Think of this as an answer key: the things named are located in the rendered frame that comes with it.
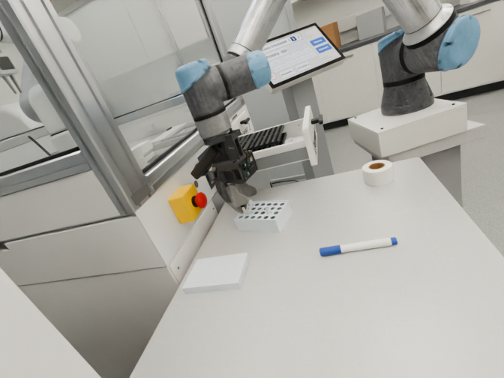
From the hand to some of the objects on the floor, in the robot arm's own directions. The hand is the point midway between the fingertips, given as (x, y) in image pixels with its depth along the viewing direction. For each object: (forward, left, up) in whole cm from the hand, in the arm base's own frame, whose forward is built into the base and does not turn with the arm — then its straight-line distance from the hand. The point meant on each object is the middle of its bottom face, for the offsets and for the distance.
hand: (239, 207), depth 73 cm
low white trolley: (-12, +16, -82) cm, 84 cm away
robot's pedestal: (-61, -23, -81) cm, 104 cm away
